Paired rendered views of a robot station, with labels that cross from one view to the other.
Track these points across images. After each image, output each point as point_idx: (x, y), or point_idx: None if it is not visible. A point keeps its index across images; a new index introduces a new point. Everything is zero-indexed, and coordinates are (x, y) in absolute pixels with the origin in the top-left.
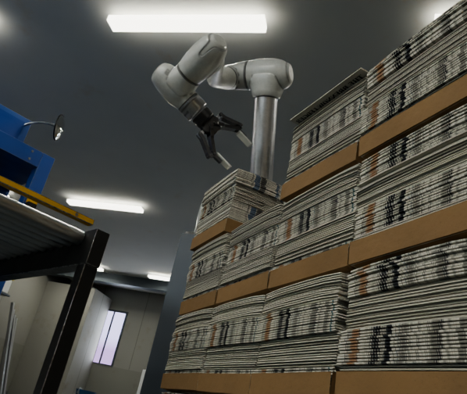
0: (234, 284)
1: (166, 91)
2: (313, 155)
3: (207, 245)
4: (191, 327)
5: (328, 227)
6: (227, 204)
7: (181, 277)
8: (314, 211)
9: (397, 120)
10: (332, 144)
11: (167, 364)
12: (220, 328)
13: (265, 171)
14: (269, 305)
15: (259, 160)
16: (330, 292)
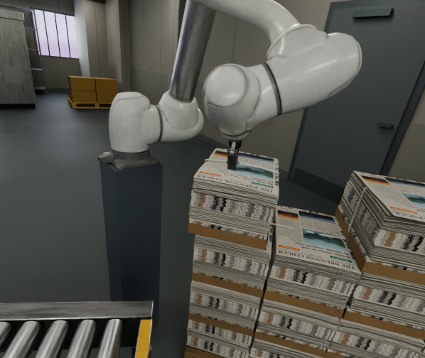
0: (293, 297)
1: (236, 129)
2: (411, 260)
3: (229, 246)
4: (227, 300)
5: (413, 314)
6: (258, 221)
7: (129, 212)
8: (400, 297)
9: None
10: None
11: (191, 307)
12: (278, 317)
13: (194, 90)
14: (345, 328)
15: (192, 79)
16: (413, 349)
